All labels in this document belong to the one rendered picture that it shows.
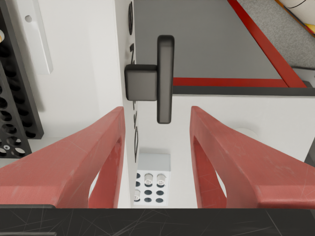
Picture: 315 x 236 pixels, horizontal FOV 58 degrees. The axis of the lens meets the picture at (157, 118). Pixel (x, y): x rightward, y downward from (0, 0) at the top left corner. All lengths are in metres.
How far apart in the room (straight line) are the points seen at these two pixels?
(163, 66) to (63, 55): 0.13
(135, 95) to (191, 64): 0.31
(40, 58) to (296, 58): 1.14
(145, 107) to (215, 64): 0.17
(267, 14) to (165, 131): 0.85
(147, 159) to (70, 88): 0.19
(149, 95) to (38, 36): 0.12
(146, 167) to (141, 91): 0.24
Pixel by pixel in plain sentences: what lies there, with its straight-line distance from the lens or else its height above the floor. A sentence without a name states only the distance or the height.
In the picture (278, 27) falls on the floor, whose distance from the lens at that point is 1.24.
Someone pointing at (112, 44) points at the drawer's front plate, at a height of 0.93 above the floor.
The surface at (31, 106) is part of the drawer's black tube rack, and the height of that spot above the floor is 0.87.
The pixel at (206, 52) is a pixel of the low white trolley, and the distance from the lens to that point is 0.57.
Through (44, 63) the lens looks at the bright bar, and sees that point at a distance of 0.30.
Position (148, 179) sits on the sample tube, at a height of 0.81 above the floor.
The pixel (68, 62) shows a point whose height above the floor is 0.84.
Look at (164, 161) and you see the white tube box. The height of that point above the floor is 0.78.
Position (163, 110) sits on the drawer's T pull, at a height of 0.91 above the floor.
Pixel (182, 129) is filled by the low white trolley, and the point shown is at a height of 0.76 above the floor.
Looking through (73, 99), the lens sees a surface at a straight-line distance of 0.32.
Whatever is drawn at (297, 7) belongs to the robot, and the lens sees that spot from 0.94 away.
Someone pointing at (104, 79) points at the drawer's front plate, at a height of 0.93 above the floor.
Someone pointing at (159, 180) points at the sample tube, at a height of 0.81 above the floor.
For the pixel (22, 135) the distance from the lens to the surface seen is 0.29.
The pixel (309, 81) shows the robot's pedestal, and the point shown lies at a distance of 1.38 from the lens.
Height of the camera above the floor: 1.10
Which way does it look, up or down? 54 degrees down
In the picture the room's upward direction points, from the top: 178 degrees counter-clockwise
